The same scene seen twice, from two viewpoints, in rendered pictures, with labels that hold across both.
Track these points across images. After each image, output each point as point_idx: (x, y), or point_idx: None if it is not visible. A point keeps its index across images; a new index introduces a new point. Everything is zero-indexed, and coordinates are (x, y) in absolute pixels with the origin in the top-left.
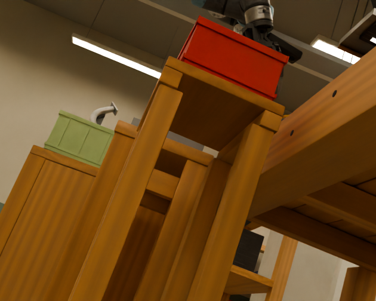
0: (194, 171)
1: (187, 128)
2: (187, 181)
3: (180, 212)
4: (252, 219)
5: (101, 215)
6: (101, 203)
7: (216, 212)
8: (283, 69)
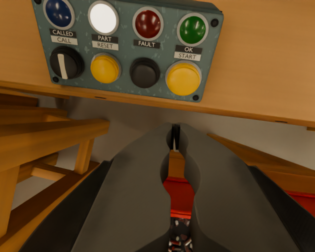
0: None
1: None
2: (9, 158)
3: (41, 144)
4: None
5: (44, 212)
6: (36, 222)
7: None
8: (293, 201)
